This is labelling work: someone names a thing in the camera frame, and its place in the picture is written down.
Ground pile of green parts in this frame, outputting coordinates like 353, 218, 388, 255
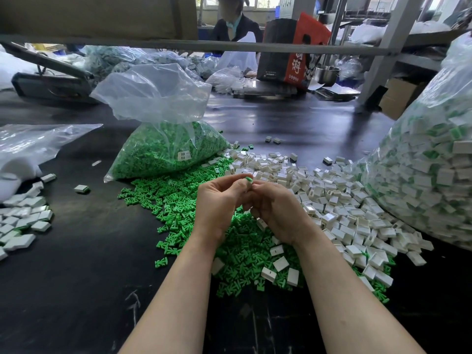
117, 157, 395, 303

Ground person's right forearm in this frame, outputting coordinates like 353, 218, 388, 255
295, 232, 427, 354

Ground white plastic sheet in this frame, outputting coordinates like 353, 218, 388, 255
0, 43, 36, 91

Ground bag of green clips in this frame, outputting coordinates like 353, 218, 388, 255
90, 62, 230, 183

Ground black table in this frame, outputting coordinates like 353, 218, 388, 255
0, 61, 472, 354

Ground person's left hand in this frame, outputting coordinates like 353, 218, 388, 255
193, 174, 253, 248

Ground white bags on shelf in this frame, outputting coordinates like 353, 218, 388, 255
348, 20, 451, 45

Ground black and red box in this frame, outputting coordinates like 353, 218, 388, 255
257, 12, 333, 89

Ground clear bag of pale parts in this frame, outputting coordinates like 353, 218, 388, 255
81, 45, 200, 80

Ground pile of white plastic caps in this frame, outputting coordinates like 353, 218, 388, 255
212, 147, 436, 291

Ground metal bowl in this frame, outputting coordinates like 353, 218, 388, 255
317, 66, 342, 86

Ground pile of assembled white pieces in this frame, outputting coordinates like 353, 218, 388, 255
0, 173, 58, 261

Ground large bag of white caps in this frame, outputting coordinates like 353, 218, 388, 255
360, 31, 472, 251

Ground person's right hand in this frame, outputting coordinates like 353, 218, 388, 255
245, 180, 320, 246

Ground person's left forearm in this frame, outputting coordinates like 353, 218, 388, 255
119, 236, 222, 354

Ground grey metal shelf frame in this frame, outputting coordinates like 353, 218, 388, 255
0, 0, 472, 111

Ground crumpled white plastic bag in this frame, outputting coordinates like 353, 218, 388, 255
205, 66, 248, 95

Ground white paper sheets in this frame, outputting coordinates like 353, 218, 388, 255
311, 82, 361, 100

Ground cardboard box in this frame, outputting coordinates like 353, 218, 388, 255
379, 77, 429, 121

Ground brown board panel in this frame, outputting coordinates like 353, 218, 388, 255
0, 0, 199, 39

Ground empty clear plastic bag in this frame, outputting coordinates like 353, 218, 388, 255
0, 123, 103, 204

